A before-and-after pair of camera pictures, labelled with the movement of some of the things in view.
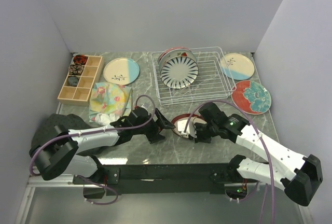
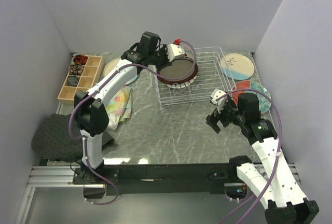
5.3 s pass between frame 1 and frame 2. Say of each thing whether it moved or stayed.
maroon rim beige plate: moved
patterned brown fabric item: stayed
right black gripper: moved
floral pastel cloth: stayed
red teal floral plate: stayed
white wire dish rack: stayed
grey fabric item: stayed
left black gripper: moved
